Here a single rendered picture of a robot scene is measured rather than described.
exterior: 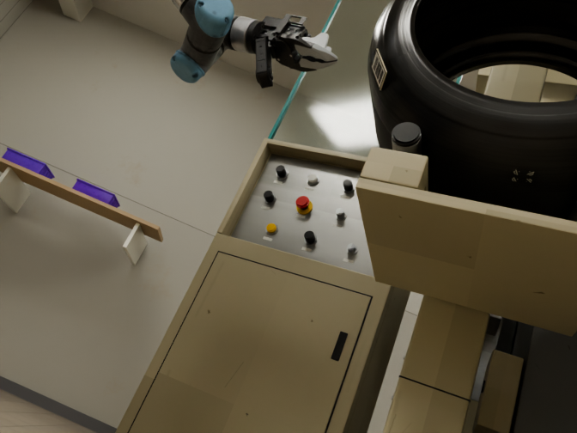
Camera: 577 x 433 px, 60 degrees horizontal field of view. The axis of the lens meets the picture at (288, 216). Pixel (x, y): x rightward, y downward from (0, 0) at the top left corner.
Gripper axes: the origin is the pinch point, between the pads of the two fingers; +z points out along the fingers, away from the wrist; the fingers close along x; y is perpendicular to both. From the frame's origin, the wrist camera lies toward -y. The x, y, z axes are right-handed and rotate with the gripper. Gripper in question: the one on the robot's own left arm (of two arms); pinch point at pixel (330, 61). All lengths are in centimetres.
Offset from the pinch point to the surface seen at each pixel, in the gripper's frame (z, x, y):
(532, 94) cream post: 36, 27, 28
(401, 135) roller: 24.8, -10.2, -20.6
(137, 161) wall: -293, 266, 73
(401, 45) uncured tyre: 17.5, -11.3, -3.5
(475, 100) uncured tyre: 32.9, -11.5, -11.9
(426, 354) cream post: 37, 27, -41
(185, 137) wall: -272, 277, 118
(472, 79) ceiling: -38, 259, 249
